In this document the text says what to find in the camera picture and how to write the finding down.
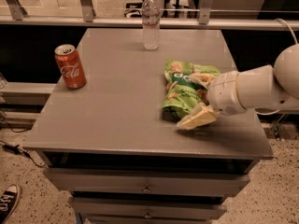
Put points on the green rice chip bag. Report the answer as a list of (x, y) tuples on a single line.
[(182, 94)]

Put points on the black and white sneaker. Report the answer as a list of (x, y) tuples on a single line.
[(9, 201)]

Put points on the metal railing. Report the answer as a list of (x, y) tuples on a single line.
[(201, 14)]

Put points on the grey drawer cabinet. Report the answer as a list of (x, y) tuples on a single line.
[(122, 157)]

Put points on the red Coca-Cola can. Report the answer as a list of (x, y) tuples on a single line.
[(70, 66)]

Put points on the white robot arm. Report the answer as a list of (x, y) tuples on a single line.
[(272, 87)]

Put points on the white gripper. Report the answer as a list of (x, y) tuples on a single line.
[(224, 92)]

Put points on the clear plastic water bottle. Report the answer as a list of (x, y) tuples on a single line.
[(151, 24)]

